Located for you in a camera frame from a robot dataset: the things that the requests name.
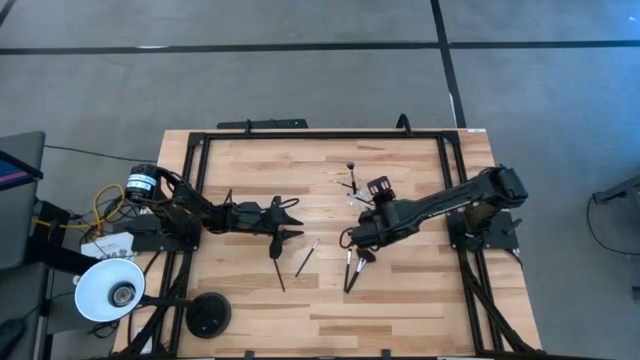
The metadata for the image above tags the grey cabinet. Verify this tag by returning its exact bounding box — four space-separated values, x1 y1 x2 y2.
0 130 47 271

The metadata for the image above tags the yellow cable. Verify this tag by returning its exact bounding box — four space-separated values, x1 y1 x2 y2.
33 183 126 239

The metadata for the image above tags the black power strip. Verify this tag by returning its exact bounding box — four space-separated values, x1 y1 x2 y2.
216 118 310 131

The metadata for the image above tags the black fan makeup brush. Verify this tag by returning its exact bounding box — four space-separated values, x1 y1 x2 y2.
345 248 378 295

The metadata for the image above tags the black rounded object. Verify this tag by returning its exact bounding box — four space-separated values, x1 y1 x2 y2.
0 318 27 360

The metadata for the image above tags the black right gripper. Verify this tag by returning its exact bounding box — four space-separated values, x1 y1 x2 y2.
349 175 407 249

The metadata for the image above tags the thin black floor cable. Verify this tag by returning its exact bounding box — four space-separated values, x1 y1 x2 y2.
43 144 159 164

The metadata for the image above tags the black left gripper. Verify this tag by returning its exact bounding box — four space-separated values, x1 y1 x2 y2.
232 195 305 261

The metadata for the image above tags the grey equipment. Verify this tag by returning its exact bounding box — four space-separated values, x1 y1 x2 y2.
592 173 640 206

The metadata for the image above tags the tablet with blue screen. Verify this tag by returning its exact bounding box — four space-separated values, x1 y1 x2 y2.
0 149 45 192

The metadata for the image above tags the black stand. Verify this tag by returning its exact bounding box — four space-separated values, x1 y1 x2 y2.
24 199 101 276

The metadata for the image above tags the clear plastic cup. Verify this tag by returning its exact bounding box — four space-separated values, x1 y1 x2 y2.
333 175 382 212

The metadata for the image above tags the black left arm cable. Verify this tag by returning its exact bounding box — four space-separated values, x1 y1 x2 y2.
222 188 302 210

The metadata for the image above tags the white paper sheet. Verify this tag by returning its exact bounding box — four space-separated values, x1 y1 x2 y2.
80 231 137 262

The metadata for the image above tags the black looped floor cable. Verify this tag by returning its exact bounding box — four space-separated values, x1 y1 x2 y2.
585 193 640 257

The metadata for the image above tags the white desk lamp black base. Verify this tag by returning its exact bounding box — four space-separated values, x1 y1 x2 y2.
73 257 233 340

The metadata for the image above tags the black metal table frame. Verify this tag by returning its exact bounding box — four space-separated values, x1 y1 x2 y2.
117 127 546 360

